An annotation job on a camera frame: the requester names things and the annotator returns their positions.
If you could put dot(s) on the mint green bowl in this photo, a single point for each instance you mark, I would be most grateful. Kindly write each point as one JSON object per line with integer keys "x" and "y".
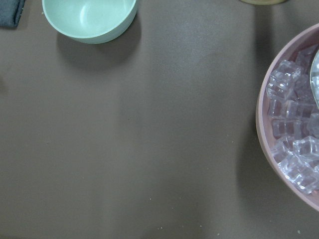
{"x": 90, "y": 21}

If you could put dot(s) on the clear ice cubes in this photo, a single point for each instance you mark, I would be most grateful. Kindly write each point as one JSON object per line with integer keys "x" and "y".
{"x": 295, "y": 121}

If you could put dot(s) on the wooden cup stand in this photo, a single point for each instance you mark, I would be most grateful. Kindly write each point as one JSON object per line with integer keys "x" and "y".
{"x": 263, "y": 2}

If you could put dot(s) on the metal ice scoop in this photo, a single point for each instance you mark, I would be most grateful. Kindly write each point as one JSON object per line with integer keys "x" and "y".
{"x": 314, "y": 78}

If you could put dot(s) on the pink bowl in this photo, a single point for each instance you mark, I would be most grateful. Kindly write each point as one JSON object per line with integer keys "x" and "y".
{"x": 306, "y": 38}

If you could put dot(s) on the grey folded cloth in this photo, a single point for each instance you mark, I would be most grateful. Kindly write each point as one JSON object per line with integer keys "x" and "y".
{"x": 10, "y": 12}

